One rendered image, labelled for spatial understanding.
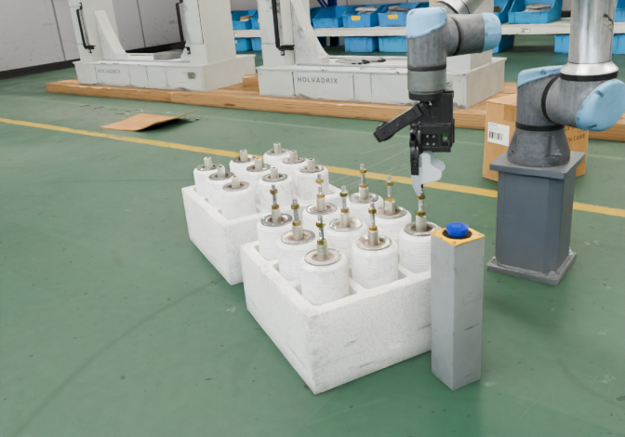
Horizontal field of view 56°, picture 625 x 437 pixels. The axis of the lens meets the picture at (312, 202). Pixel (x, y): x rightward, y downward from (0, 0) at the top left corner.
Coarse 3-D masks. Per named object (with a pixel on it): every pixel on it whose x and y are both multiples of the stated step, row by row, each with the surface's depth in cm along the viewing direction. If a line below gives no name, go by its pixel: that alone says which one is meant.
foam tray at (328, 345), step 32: (256, 256) 136; (256, 288) 137; (288, 288) 121; (352, 288) 120; (384, 288) 118; (416, 288) 120; (256, 320) 144; (288, 320) 121; (320, 320) 112; (352, 320) 115; (384, 320) 119; (416, 320) 123; (288, 352) 126; (320, 352) 114; (352, 352) 118; (384, 352) 121; (416, 352) 125; (320, 384) 116
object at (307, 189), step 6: (300, 174) 170; (306, 174) 169; (312, 174) 168; (324, 174) 170; (300, 180) 170; (306, 180) 169; (312, 180) 168; (324, 180) 170; (300, 186) 170; (306, 186) 169; (312, 186) 169; (324, 186) 170; (300, 192) 172; (306, 192) 170; (312, 192) 170; (324, 192) 171; (306, 198) 171; (312, 198) 170
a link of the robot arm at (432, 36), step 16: (416, 16) 108; (432, 16) 107; (416, 32) 109; (432, 32) 108; (448, 32) 109; (416, 48) 110; (432, 48) 109; (448, 48) 111; (416, 64) 111; (432, 64) 110
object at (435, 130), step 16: (416, 96) 113; (432, 96) 112; (448, 96) 113; (432, 112) 115; (448, 112) 114; (416, 128) 116; (432, 128) 114; (448, 128) 113; (432, 144) 116; (448, 144) 117
